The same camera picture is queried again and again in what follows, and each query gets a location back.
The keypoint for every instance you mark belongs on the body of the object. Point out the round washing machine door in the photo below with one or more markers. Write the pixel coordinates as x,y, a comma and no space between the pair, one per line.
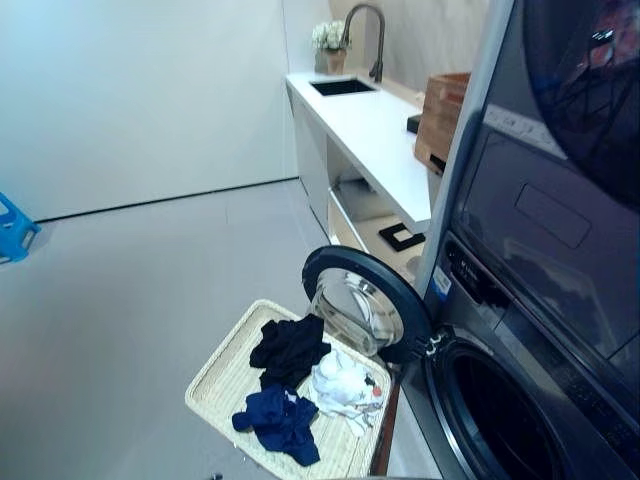
365,305

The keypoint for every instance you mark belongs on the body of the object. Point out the dark grey washing machine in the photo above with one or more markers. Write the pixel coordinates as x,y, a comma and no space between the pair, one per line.
500,400

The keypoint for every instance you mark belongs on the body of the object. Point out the black square tray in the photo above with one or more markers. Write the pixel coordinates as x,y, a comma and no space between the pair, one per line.
401,235

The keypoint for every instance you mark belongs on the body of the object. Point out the black garment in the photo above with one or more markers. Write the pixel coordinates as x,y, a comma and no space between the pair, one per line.
290,350

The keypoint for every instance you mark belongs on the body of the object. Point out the white counter cabinet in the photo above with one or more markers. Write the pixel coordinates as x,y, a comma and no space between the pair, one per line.
360,130

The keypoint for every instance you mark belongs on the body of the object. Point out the blue energy label sticker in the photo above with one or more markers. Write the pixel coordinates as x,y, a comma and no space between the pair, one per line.
442,282

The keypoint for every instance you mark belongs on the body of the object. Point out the white printed garment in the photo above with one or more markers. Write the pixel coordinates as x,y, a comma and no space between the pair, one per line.
340,382

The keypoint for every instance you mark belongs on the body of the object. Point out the flat black object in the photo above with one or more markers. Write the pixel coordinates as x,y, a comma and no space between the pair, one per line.
415,123

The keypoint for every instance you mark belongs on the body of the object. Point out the black rectangular sink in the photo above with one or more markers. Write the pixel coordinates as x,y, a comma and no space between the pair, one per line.
342,86

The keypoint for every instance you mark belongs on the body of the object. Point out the wooden box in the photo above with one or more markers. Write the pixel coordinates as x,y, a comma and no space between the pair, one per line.
440,115

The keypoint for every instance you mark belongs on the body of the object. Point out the cream woven laundry basket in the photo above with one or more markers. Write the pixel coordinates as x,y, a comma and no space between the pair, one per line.
220,385

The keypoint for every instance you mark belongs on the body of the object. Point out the navy blue garment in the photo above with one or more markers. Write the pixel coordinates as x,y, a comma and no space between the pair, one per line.
280,415

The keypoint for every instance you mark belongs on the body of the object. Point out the tan flower pot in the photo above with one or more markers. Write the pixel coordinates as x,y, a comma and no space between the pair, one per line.
336,61

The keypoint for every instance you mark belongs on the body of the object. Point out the white flower bouquet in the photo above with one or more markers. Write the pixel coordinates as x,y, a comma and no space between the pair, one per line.
330,34

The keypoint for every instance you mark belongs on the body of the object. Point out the dark arched faucet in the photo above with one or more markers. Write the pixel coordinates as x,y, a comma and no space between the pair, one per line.
372,35

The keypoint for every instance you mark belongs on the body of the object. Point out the dark grey stacked dryer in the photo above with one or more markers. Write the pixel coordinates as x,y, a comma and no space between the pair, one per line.
550,150

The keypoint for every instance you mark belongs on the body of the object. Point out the blue plastic stool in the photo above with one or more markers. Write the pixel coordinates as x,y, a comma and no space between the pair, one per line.
12,230

